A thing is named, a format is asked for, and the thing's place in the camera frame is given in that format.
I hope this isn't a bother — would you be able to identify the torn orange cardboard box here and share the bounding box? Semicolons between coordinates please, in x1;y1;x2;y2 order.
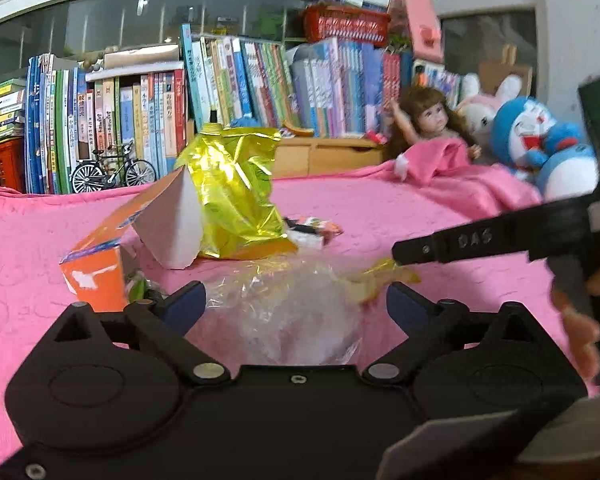
60;167;202;312

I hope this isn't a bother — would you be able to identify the yellow foil snack bag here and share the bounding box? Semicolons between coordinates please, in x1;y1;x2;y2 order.
175;122;297;260

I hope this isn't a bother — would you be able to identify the red plastic crate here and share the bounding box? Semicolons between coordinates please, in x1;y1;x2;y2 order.
0;136;26;193

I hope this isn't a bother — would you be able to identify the pink toy house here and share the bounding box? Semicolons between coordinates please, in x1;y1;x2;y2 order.
388;0;443;64

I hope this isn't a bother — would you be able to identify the miniature bicycle model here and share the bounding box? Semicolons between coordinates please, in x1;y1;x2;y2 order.
70;140;158;193

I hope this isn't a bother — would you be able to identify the pink white bunny plush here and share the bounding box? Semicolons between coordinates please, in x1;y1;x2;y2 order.
455;73;522;136

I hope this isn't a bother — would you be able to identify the wooden drawer organizer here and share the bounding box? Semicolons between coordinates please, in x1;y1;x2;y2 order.
273;138;384;178

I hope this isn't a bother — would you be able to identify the green silver wrapper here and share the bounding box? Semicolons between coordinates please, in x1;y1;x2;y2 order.
124;270;151;304

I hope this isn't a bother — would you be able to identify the person right hand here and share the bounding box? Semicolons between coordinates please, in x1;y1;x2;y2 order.
552;259;600;380

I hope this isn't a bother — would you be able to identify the row of upright books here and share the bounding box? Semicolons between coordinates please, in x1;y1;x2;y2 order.
23;25;460;194

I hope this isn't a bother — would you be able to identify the clear plastic bag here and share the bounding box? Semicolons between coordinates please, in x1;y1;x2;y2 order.
186;257;379;370

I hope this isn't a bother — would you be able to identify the stack of flat books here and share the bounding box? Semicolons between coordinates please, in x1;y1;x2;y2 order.
0;78;27;143

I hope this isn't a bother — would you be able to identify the brown haired doll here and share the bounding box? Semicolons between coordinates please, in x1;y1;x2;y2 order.
386;86;481;160

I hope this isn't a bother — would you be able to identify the blue doraemon plush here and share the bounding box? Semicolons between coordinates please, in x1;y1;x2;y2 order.
490;96;600;202

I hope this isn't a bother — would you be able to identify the colourful small snack packet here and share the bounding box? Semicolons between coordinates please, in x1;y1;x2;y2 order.
284;217;343;250

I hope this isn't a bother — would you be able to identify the pink bunny print towel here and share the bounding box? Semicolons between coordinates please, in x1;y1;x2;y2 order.
0;138;600;466

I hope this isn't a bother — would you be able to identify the red basket on books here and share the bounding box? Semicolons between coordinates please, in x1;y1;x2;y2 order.
302;3;390;48

